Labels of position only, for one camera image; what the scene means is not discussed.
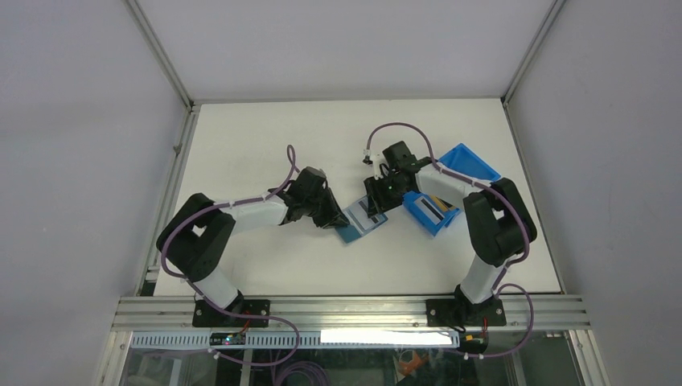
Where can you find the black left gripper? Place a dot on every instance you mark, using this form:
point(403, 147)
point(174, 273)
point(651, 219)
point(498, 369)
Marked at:
point(333, 216)

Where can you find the teal leather card holder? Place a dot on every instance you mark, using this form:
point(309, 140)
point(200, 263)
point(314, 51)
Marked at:
point(352, 232)

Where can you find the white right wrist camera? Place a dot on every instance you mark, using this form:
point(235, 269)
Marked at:
point(372, 159)

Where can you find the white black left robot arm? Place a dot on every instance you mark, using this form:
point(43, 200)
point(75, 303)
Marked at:
point(195, 239)

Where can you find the aluminium front mounting rail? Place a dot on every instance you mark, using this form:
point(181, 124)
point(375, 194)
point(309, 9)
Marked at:
point(545, 312)

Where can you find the white card with black stripe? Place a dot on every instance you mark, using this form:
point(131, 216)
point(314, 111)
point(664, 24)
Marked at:
point(360, 212)

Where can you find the blue plastic bin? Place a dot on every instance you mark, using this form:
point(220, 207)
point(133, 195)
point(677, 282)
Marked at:
point(435, 206)

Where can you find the white slotted cable duct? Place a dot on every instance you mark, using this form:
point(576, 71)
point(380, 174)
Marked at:
point(324, 339)

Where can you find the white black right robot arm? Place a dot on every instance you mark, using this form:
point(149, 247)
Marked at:
point(498, 222)

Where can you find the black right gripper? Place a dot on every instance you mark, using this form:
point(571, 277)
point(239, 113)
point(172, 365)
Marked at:
point(377, 203)

